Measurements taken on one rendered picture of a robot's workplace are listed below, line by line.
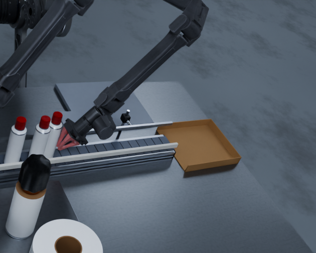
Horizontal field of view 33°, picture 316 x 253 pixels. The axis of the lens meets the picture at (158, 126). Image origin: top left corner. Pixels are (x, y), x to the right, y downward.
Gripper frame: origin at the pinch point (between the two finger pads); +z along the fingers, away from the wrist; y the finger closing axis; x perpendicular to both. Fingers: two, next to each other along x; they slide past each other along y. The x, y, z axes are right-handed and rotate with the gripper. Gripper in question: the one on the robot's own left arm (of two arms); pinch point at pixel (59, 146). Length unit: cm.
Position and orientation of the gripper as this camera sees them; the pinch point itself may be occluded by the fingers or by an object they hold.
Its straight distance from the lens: 196.4
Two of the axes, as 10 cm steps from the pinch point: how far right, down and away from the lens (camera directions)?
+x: 4.4, 3.8, 8.1
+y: 4.9, 6.6, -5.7
